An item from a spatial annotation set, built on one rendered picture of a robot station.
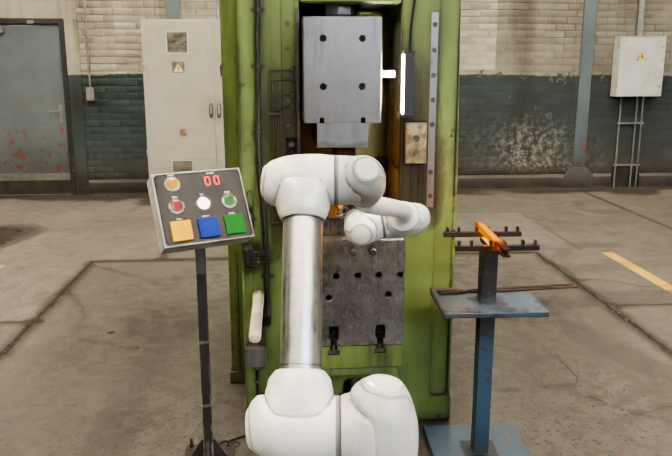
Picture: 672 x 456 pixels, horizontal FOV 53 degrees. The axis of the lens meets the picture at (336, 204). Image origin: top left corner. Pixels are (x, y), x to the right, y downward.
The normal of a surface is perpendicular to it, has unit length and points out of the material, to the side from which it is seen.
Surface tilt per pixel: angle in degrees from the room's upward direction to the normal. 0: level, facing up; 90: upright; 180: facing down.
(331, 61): 90
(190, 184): 60
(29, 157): 90
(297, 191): 65
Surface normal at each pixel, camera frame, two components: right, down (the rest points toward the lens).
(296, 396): -0.05, -0.37
